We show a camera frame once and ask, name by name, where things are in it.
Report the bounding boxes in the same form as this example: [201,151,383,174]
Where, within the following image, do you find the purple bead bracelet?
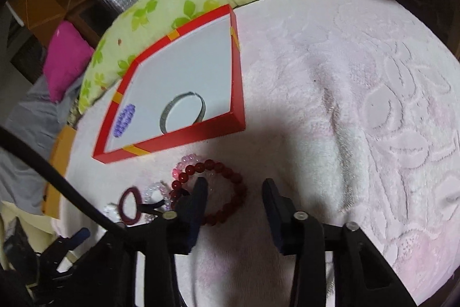
[113,104,136,138]

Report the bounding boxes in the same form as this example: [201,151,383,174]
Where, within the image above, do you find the red bead bracelet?
[170,159,248,226]

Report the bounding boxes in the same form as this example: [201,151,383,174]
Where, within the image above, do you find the dark red hair tie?
[118,186,144,226]

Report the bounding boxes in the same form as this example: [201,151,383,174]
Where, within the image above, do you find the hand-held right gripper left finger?
[142,177,210,307]

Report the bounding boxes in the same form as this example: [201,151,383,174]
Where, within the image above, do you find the grey cloth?
[0,75,85,216]

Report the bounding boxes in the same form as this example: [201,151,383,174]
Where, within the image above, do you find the small pink clear bracelet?
[103,202,159,225]

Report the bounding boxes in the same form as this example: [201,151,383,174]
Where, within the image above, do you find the pink cushion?
[43,21,96,103]

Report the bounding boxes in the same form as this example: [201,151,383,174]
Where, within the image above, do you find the black cable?
[0,125,126,232]

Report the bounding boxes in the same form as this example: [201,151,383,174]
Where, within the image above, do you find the silver metal bangle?
[160,91,206,135]

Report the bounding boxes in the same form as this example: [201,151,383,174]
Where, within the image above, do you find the white pink embossed blanket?
[54,0,460,307]

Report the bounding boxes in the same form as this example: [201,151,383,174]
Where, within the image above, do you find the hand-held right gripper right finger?
[262,178,417,307]

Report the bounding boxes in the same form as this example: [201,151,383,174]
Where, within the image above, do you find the white bead bracelet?
[142,180,172,207]

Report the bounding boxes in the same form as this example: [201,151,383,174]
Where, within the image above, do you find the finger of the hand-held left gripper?
[137,198,172,221]

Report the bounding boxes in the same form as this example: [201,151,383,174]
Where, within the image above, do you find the red cardboard box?
[91,4,247,164]

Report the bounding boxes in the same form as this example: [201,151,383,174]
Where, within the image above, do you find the pink bead bracelet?
[172,155,202,178]

